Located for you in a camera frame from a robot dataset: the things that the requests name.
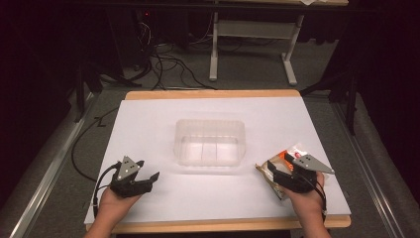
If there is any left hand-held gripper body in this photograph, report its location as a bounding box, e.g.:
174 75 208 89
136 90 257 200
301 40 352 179
109 156 155 199

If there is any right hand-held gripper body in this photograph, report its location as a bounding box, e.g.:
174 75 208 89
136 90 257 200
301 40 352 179
272 154 336 194

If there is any orange and white snack packet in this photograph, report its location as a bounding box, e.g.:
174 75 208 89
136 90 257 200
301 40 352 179
275 143 309 171

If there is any tan snack packet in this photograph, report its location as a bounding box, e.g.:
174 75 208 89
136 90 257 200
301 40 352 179
255 158 293 201

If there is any clear plastic container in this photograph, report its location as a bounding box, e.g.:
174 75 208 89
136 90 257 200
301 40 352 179
173 118 247 168

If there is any person's left hand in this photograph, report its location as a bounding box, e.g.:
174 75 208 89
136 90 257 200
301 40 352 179
98 185 144 220

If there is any person's right hand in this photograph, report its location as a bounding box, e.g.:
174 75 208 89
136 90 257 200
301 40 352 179
282 171 327 220

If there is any white table sheet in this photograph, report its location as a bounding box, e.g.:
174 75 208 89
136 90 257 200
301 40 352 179
83 96 352 225

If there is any black stand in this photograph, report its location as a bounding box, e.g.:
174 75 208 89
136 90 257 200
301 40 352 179
299 63 361 136
72 60 104 124

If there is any wooden table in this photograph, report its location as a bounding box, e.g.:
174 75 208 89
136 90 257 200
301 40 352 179
84 88 353 235

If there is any right hand-held gripper cable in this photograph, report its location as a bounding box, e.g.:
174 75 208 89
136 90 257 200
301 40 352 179
303 174 329 223

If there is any hand-held gripper cable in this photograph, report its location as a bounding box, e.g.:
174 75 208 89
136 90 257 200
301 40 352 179
303 174 329 223
92 161 122 220

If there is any left hand-held gripper cable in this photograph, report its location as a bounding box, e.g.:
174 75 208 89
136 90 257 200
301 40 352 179
92 161 122 220

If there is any black floor cable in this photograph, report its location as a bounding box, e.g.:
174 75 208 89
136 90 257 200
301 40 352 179
70 106 121 183

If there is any metal floor rail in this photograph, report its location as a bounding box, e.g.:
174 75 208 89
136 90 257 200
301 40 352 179
9 91 97 238
329 98 399 238

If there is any tangle of black cables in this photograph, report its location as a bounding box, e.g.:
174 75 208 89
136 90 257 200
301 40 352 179
130 19 218 91

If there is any white desk frame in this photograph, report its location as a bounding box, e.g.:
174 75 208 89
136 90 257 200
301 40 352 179
208 11 305 87

